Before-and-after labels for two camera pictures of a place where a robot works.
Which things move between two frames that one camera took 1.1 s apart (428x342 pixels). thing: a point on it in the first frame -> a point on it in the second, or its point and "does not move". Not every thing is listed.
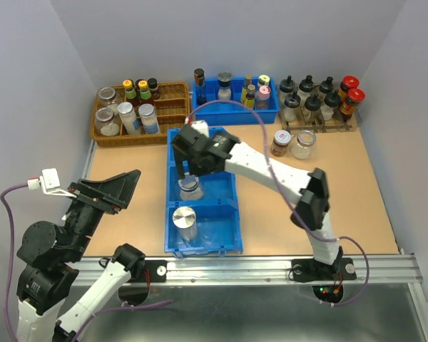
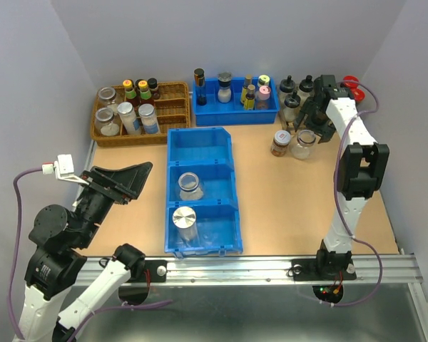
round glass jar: (302, 149) does not move
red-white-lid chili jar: (281, 140) does not move
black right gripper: (195, 168) -> (326, 130)
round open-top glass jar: (190, 188) does not move
